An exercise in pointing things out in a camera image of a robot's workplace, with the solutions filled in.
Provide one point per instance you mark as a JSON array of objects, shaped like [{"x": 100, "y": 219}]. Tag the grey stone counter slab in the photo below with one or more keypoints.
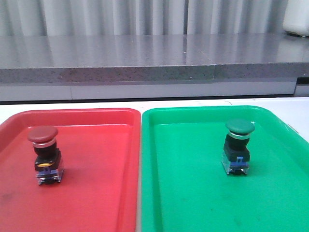
[{"x": 89, "y": 68}]

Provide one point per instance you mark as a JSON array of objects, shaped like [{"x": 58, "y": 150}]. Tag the red plastic tray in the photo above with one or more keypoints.
[{"x": 98, "y": 192}]

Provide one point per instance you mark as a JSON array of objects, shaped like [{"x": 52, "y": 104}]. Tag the red mushroom push button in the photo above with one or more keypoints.
[{"x": 48, "y": 163}]

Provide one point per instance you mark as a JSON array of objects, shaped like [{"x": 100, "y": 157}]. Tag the green mushroom push button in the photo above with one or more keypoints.
[{"x": 236, "y": 156}]

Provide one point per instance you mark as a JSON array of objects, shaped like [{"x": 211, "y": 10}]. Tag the green plastic tray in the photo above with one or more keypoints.
[{"x": 185, "y": 187}]

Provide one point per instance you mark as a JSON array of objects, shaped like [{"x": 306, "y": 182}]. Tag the white container in background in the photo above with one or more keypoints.
[{"x": 296, "y": 18}]

